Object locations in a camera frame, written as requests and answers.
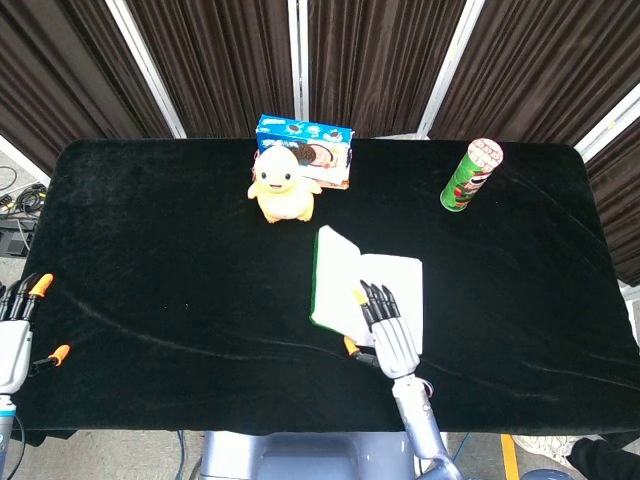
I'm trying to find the brown pleated curtain panel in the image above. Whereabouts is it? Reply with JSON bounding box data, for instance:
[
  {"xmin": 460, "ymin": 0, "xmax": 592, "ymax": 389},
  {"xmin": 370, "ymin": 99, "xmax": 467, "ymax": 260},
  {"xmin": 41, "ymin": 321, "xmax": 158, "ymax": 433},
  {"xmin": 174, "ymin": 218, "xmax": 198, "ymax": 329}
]
[
  {"xmin": 307, "ymin": 0, "xmax": 467, "ymax": 139},
  {"xmin": 0, "ymin": 0, "xmax": 174, "ymax": 174},
  {"xmin": 429, "ymin": 0, "xmax": 640, "ymax": 146},
  {"xmin": 124, "ymin": 0, "xmax": 296, "ymax": 139}
]

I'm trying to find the black cable bundle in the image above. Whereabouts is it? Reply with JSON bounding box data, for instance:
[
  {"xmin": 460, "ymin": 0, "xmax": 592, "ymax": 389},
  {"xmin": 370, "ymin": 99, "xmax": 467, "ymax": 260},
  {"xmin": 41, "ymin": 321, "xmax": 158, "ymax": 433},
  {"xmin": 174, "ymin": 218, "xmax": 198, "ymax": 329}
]
[{"xmin": 0, "ymin": 164, "xmax": 50, "ymax": 219}]

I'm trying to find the blue cable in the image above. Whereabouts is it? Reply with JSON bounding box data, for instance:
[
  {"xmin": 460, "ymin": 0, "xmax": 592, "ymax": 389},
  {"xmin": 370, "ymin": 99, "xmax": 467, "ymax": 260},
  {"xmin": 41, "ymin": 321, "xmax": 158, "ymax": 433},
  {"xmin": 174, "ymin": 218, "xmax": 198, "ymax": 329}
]
[{"xmin": 173, "ymin": 429, "xmax": 188, "ymax": 480}]

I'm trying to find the white patterned shoe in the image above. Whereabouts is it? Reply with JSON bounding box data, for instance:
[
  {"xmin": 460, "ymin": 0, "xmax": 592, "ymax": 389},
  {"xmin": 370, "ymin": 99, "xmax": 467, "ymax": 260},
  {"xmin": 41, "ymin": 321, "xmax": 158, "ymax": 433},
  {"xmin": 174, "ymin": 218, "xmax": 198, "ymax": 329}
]
[{"xmin": 512, "ymin": 433, "xmax": 584, "ymax": 469}]

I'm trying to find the black trouser leg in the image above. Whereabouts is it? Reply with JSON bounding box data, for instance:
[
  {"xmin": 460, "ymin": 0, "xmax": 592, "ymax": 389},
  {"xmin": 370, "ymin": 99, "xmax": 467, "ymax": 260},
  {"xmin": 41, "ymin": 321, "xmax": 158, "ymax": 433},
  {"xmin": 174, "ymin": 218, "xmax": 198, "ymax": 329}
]
[{"xmin": 567, "ymin": 432, "xmax": 640, "ymax": 480}]

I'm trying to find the grey robot torso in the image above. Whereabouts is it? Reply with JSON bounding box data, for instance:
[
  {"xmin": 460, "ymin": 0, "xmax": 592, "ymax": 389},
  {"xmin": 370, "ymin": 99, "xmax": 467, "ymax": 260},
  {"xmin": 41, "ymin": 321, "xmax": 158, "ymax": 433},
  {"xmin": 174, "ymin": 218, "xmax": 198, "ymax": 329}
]
[{"xmin": 199, "ymin": 430, "xmax": 416, "ymax": 480}]

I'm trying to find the green Pringles can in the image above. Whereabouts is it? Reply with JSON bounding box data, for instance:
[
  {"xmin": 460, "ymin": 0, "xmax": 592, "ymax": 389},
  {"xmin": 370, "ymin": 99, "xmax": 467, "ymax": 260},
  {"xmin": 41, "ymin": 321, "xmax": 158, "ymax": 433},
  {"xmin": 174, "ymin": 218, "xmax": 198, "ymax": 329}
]
[{"xmin": 439, "ymin": 137, "xmax": 505, "ymax": 213}]

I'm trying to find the yellow plush dinosaur toy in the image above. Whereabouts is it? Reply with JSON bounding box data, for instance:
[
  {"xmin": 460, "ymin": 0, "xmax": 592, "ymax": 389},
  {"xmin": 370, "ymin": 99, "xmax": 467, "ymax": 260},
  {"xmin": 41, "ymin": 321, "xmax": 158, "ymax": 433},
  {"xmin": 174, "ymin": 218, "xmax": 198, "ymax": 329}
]
[{"xmin": 247, "ymin": 144, "xmax": 323, "ymax": 225}]

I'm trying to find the white book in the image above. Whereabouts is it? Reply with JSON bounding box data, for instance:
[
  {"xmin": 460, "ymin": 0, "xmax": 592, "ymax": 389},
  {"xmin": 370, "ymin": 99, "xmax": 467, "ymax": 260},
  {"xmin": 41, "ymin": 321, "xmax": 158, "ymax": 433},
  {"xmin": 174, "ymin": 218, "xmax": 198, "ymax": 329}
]
[{"xmin": 309, "ymin": 224, "xmax": 425, "ymax": 354}]

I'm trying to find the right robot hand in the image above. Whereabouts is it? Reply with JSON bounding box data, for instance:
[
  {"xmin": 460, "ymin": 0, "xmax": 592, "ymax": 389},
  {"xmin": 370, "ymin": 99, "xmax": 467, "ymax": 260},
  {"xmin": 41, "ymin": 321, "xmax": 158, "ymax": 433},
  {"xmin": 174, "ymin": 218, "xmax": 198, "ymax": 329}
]
[{"xmin": 343, "ymin": 279, "xmax": 421, "ymax": 381}]

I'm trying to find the black floor box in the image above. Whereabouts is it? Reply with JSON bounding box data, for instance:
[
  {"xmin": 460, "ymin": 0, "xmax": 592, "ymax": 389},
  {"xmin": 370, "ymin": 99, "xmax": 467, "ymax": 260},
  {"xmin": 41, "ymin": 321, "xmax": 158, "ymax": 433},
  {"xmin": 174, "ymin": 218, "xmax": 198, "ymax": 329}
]
[{"xmin": 0, "ymin": 218, "xmax": 37, "ymax": 259}]

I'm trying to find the black velvet tablecloth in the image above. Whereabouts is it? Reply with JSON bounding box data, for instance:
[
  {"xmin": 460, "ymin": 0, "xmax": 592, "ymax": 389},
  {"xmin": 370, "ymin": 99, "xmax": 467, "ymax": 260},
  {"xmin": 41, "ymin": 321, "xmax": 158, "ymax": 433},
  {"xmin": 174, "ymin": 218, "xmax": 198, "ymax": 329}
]
[{"xmin": 9, "ymin": 137, "xmax": 640, "ymax": 436}]

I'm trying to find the white screen frame post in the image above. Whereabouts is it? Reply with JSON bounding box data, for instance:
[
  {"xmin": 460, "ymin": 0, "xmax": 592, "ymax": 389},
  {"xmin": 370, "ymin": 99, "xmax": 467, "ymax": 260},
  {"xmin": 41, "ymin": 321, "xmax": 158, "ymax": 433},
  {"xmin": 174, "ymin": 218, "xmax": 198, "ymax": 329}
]
[
  {"xmin": 573, "ymin": 82, "xmax": 640, "ymax": 161},
  {"xmin": 287, "ymin": 0, "xmax": 310, "ymax": 121},
  {"xmin": 104, "ymin": 0, "xmax": 187, "ymax": 140},
  {"xmin": 416, "ymin": 0, "xmax": 486, "ymax": 140}
]

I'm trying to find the blue Oreo cookie box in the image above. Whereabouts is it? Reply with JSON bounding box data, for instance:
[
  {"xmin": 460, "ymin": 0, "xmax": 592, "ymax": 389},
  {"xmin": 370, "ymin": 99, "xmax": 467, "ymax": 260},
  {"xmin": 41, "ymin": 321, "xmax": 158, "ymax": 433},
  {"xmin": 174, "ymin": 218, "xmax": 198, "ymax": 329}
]
[{"xmin": 255, "ymin": 113, "xmax": 355, "ymax": 191}]

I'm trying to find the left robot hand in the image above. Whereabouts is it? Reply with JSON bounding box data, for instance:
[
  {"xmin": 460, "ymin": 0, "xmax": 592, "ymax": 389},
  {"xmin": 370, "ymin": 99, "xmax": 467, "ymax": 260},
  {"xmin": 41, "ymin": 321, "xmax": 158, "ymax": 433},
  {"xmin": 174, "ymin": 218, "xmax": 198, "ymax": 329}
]
[{"xmin": 0, "ymin": 272, "xmax": 72, "ymax": 397}]

